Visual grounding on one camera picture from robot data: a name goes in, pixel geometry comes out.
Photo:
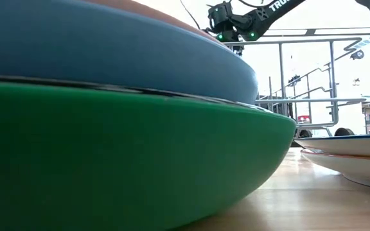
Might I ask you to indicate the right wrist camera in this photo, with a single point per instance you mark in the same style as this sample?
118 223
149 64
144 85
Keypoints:
220 14

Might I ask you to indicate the horizontal ceiling beam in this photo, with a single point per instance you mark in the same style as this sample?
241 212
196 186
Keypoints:
310 32

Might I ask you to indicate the green plate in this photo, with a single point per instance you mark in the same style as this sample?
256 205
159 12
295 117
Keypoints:
108 160

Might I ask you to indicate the dark hanging fixture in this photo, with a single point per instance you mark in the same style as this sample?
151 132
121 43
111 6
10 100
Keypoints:
238 50
294 78

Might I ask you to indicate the small dark ceiling fixture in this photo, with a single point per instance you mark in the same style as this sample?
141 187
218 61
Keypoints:
356 81

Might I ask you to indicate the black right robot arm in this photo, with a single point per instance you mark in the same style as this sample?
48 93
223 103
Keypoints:
268 14

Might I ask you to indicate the small red box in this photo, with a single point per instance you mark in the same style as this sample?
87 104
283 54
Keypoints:
304 119

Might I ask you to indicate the dark round hanging sign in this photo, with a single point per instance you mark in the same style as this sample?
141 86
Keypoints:
357 55

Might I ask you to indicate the white plate blue rim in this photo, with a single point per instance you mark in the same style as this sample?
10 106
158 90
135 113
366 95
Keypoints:
348 146

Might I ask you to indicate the dark background cabinet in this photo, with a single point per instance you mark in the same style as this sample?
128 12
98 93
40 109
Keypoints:
265 109

